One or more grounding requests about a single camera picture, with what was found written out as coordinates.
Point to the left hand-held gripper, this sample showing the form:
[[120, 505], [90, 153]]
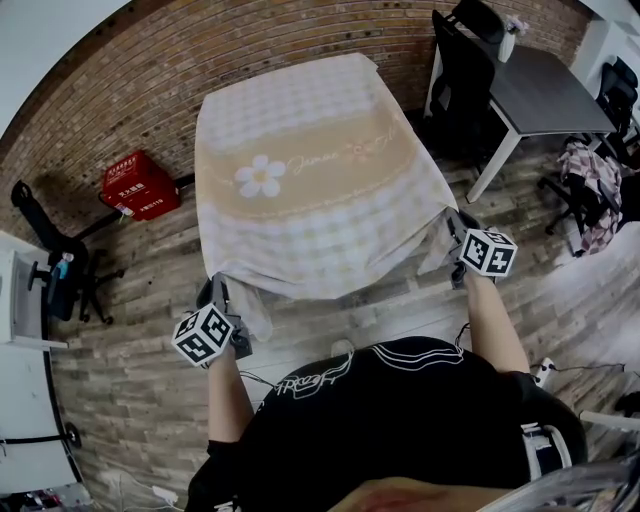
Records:
[[202, 337]]

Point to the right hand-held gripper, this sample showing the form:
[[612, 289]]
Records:
[[487, 252]]

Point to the beige checked flower tablecloth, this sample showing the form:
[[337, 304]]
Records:
[[320, 210]]

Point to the person's right forearm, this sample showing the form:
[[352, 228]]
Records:
[[495, 330]]

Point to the person's left forearm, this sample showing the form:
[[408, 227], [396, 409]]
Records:
[[227, 400]]

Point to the black chair under checked cloth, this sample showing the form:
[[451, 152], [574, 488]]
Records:
[[575, 200]]

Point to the red box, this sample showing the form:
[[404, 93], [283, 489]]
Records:
[[140, 187]]

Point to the pink checked cloth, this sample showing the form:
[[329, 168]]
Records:
[[595, 200]]

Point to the black mesh office chair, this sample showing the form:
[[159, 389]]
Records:
[[460, 85]]

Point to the person's shoe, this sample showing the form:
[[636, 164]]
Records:
[[342, 348]]

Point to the grey desk with white legs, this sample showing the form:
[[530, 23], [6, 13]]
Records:
[[545, 95]]

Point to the black swivel chair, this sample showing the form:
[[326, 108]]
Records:
[[65, 260]]

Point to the blue bottle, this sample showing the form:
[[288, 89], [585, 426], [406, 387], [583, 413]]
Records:
[[64, 265]]

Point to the white power strip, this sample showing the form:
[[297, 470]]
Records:
[[545, 372]]

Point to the white vase with flowers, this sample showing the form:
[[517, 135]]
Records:
[[509, 42]]

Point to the white power adapter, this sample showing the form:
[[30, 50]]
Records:
[[165, 494]]

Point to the white desk unit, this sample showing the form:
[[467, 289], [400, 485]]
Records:
[[25, 390]]

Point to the person in dark apron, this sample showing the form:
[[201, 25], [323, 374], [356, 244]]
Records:
[[390, 430]]

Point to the grey and white waist belt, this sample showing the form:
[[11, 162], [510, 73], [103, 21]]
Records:
[[545, 445]]

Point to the white metal frame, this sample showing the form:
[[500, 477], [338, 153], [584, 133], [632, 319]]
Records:
[[610, 420]]

